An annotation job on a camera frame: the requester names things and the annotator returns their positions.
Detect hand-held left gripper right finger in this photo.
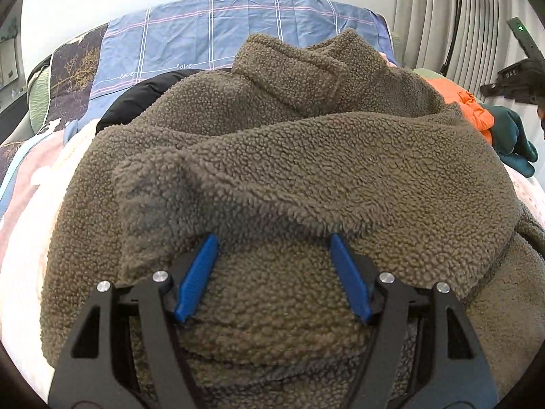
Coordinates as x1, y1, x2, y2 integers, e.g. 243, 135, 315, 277
330, 233, 497, 409

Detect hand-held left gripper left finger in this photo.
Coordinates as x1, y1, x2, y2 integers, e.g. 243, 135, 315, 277
47, 233, 220, 409

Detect brown fleece jacket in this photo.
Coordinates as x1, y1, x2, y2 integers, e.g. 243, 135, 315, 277
40, 28, 545, 409

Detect dark green sweatshirt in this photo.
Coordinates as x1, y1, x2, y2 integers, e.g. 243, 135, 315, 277
485, 104, 539, 180

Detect orange puffer jacket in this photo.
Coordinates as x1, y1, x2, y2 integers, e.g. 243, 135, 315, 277
426, 76, 495, 146

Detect black floor lamp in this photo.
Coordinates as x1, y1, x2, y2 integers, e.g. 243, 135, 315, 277
440, 0, 479, 76

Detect grey pleated curtain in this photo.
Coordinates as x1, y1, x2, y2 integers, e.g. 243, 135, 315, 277
392, 0, 531, 94

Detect pink plush blanket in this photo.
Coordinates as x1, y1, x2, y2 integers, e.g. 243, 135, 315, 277
0, 130, 545, 393

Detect black puffer jacket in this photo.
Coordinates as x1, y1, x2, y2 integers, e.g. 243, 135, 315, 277
96, 68, 205, 137

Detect blue plaid quilt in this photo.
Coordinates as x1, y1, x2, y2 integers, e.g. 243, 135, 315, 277
0, 0, 399, 218

